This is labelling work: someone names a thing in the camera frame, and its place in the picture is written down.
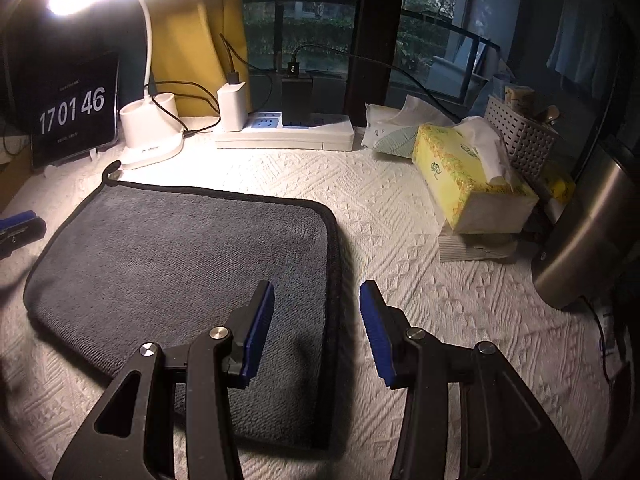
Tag white charger plug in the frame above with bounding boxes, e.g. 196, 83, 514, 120
217, 81, 249, 133

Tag tablet showing clock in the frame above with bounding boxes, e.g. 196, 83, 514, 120
31, 50, 121, 169

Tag white tissue pack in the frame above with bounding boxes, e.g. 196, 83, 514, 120
361, 94, 461, 159

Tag yellow curtain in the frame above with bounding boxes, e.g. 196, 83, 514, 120
150, 0, 254, 117

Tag white power strip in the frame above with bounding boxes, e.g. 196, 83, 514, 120
214, 111, 356, 152

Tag white textured table cloth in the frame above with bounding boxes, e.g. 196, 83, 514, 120
0, 115, 626, 480

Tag small yellow carton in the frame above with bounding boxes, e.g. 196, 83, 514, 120
503, 85, 536, 113

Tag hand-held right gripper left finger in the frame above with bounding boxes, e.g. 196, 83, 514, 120
52, 280, 276, 480

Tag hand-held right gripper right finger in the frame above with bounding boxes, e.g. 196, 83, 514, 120
359, 280, 583, 480

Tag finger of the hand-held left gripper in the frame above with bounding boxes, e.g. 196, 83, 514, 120
0, 209, 47, 261

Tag white flat box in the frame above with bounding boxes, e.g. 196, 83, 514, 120
438, 220, 521, 264

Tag grey towel with black trim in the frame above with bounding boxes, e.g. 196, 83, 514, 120
23, 160, 343, 452

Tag yellow tissue box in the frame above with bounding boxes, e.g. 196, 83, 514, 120
412, 116, 540, 235

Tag white plastic basket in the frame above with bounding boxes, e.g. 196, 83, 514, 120
485, 95, 559, 180

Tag white desk lamp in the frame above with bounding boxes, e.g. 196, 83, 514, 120
47, 0, 209, 169

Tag steel trash bin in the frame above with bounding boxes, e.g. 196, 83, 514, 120
531, 140, 639, 310

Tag black power adapter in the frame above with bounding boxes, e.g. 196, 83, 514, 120
281, 77, 316, 129

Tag black charging cable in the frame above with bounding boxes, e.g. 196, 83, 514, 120
150, 33, 274, 137

